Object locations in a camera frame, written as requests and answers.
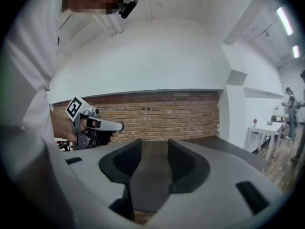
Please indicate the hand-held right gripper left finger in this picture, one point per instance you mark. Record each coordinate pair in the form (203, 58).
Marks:
(95, 175)

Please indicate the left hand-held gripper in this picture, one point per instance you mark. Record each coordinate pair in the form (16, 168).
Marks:
(75, 108)

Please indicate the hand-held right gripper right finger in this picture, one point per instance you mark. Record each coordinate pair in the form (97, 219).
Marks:
(214, 199)

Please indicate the person's left hand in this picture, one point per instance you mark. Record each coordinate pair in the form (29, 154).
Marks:
(71, 130)

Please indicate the white table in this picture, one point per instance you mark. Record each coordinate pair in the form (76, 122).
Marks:
(264, 129)

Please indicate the person's white t-shirt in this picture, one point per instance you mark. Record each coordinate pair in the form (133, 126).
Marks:
(31, 56)

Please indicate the long ceiling light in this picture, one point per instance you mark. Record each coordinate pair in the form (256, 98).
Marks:
(284, 20)
(296, 51)

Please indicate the black head-worn camera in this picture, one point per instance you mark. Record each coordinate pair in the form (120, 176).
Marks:
(127, 8)

